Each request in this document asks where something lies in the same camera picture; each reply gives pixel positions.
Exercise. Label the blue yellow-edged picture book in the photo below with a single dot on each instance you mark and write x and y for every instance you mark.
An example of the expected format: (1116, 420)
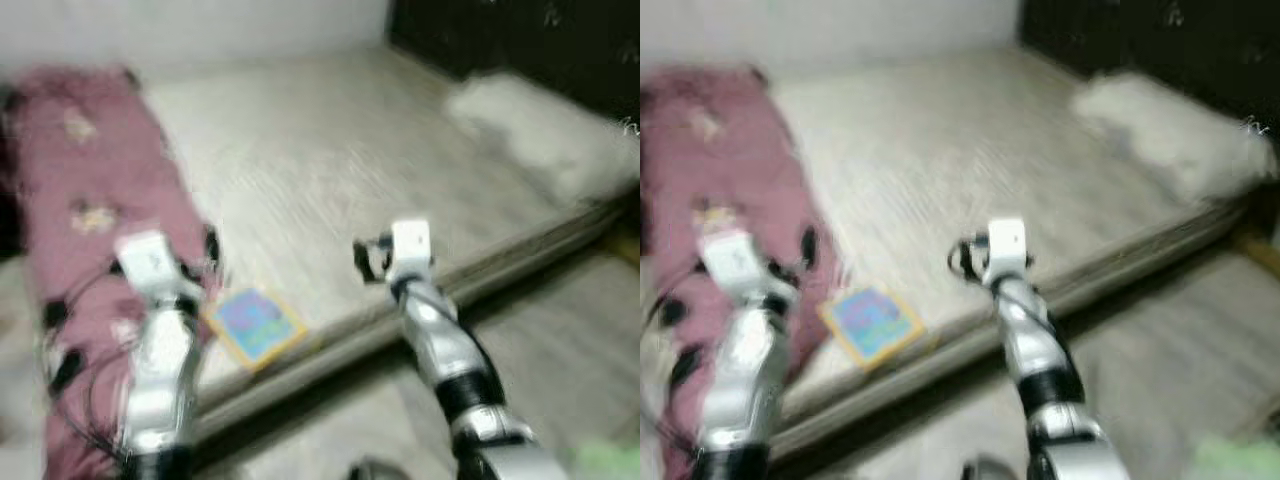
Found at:
(872, 325)
(255, 325)

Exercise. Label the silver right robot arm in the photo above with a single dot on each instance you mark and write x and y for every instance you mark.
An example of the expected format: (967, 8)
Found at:
(1040, 370)
(450, 370)

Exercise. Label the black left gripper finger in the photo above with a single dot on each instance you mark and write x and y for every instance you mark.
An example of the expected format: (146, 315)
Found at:
(808, 246)
(210, 248)

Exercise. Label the pink cartoon print duvet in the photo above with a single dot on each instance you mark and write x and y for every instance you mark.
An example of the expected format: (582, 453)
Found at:
(90, 200)
(700, 180)

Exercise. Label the black tufted headboard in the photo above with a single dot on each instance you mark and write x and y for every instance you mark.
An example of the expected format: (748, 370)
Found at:
(1150, 40)
(520, 40)

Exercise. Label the white pillow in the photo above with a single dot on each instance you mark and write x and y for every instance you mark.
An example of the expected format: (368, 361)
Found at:
(540, 130)
(1170, 130)

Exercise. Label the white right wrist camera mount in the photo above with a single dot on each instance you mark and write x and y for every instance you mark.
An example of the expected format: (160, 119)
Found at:
(1007, 245)
(410, 245)

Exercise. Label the white quilted mattress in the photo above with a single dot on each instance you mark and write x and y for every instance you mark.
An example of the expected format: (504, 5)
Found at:
(950, 170)
(330, 180)

